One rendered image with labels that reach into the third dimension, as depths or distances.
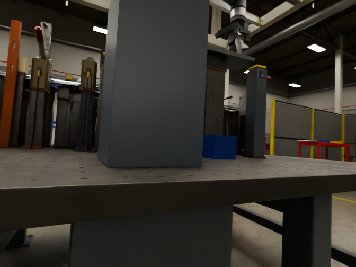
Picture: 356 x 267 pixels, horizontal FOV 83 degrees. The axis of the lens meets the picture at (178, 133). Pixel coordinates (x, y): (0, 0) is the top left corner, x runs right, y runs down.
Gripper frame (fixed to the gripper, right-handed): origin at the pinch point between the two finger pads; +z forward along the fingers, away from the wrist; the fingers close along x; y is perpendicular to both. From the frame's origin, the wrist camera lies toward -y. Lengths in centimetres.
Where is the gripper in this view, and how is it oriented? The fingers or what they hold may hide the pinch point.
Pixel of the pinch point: (232, 59)
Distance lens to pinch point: 107.9
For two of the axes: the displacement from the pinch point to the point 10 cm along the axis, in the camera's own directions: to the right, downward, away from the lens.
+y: 9.7, 0.7, 2.5
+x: -2.5, 0.4, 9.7
